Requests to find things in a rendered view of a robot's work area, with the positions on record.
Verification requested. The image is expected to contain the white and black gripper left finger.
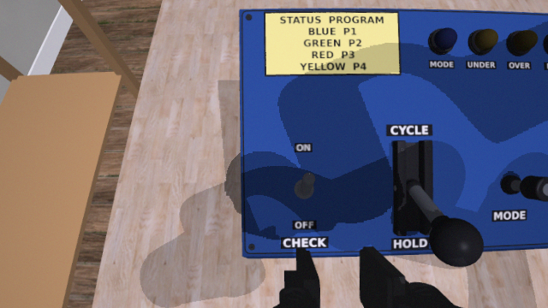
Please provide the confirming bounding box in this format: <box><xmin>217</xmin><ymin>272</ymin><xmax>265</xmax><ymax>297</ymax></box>
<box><xmin>273</xmin><ymin>248</ymin><xmax>320</xmax><ymax>308</ymax></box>

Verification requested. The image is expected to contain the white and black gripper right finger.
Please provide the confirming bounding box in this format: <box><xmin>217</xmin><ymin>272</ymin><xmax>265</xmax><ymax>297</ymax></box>
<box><xmin>360</xmin><ymin>246</ymin><xmax>462</xmax><ymax>308</ymax></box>

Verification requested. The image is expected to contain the blue control panel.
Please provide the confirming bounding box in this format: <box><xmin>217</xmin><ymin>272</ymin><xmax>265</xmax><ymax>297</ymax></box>
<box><xmin>239</xmin><ymin>9</ymin><xmax>548</xmax><ymax>267</ymax></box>

